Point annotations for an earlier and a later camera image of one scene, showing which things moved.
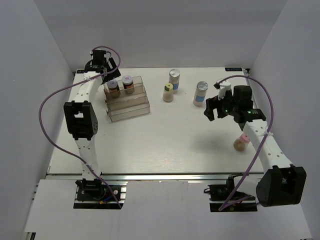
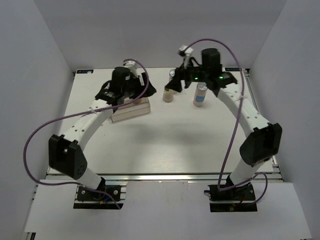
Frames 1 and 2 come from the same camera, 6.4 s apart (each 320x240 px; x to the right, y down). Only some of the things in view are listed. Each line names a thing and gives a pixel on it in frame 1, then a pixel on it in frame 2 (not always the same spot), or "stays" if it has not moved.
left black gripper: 112,75 → 144,90
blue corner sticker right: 233,69 stays
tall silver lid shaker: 174,78 stays
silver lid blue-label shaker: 200,94 stays
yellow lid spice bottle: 168,94 stays
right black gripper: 213,103 → 181,73
